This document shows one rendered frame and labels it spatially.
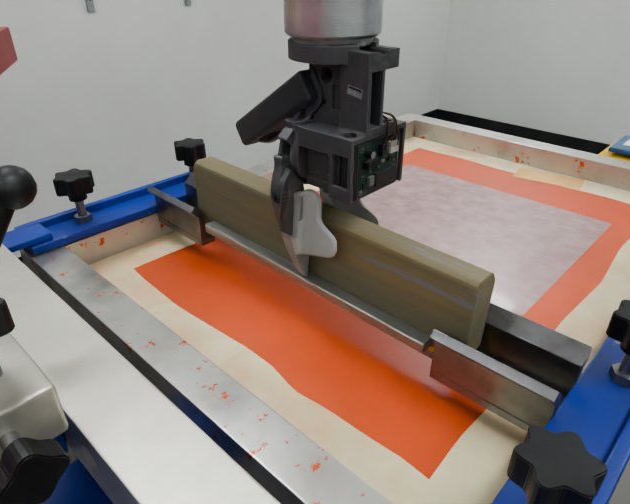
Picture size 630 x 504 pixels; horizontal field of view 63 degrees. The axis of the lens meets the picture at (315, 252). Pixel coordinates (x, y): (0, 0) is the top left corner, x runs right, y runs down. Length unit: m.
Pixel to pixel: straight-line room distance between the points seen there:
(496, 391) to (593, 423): 0.06
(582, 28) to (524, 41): 0.40
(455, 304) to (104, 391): 0.25
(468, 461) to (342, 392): 0.11
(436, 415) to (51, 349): 0.30
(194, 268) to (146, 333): 0.17
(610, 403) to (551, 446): 0.14
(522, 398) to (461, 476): 0.07
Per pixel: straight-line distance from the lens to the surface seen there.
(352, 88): 0.40
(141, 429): 0.33
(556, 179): 0.95
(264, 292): 0.57
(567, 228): 0.78
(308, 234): 0.46
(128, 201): 0.71
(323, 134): 0.40
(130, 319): 0.50
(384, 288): 0.44
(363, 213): 0.49
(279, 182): 0.44
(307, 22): 0.40
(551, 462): 0.30
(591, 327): 0.59
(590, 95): 4.23
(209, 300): 0.57
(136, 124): 2.68
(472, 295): 0.40
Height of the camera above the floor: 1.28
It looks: 30 degrees down
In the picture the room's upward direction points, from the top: straight up
